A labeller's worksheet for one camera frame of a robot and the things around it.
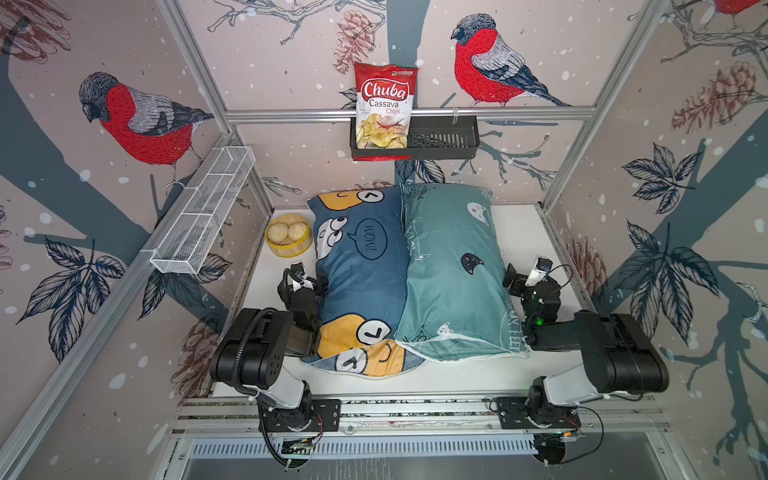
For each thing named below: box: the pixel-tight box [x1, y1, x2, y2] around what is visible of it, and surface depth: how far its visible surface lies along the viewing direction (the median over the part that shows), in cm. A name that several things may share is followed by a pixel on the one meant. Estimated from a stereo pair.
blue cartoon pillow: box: [302, 186, 425, 379], surface depth 85 cm
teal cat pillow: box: [394, 183, 529, 363], surface depth 85 cm
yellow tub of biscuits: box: [265, 213, 313, 258], surface depth 109 cm
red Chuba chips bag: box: [353, 62, 419, 162], surface depth 86 cm
